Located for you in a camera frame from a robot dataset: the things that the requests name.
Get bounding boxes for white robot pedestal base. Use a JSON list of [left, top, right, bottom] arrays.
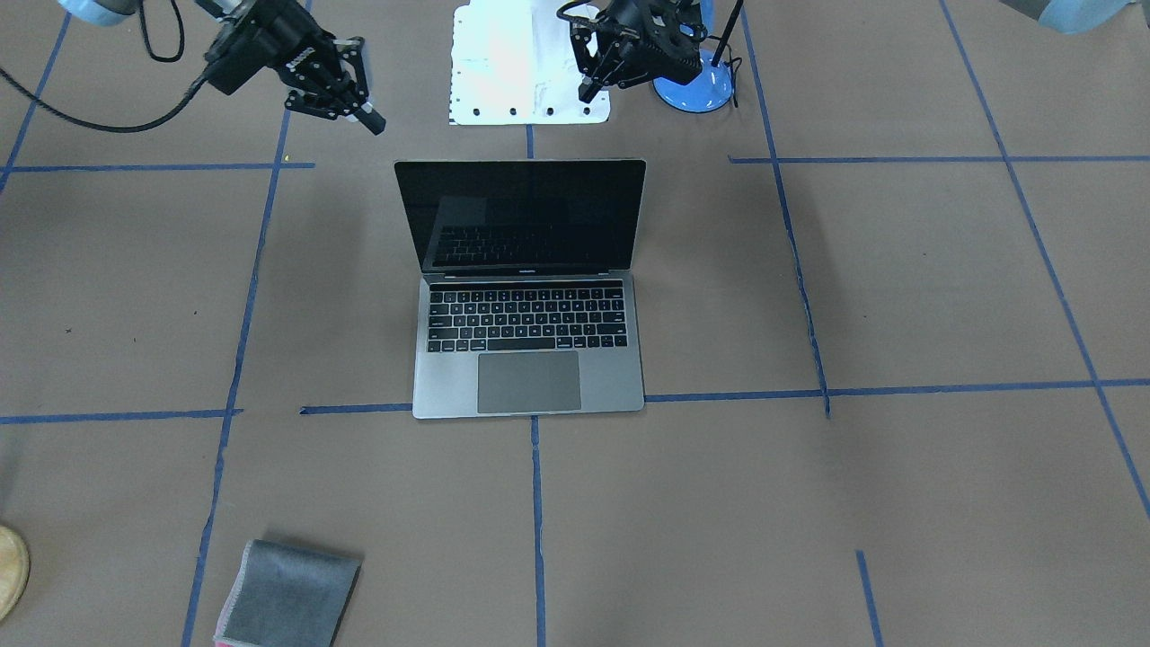
[[449, 1, 611, 126]]

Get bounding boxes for wooden mug tree stand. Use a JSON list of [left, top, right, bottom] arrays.
[[1, 525, 31, 622]]

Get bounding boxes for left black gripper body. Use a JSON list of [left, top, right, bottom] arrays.
[[557, 1, 706, 88]]

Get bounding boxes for grey laptop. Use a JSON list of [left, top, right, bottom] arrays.
[[394, 157, 647, 421]]

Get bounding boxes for blue desk lamp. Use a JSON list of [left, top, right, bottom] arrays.
[[653, 1, 744, 114]]

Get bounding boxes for grey folded cloth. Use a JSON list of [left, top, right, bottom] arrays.
[[213, 539, 362, 646]]

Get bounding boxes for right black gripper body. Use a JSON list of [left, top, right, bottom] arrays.
[[205, 1, 348, 116]]

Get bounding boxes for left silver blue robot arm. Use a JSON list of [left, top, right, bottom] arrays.
[[555, 1, 1147, 103]]

